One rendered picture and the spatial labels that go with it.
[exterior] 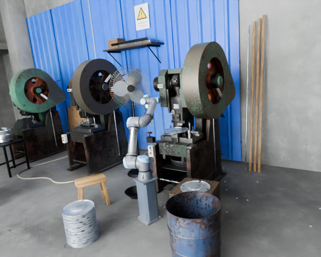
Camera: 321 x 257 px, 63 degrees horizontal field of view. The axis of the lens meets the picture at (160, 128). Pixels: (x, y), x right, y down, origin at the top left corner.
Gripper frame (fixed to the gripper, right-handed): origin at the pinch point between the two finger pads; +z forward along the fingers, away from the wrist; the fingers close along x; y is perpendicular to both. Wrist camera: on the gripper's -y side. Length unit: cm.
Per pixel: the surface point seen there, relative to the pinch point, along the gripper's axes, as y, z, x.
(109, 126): 129, 21, 23
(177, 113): -18.1, -9.4, -27.7
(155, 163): -8.9, 47.5, 4.5
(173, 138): -21.1, 18.1, -18.1
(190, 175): -50, 55, -20
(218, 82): -60, -43, -59
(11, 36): 460, -175, 150
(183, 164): -26, 52, -24
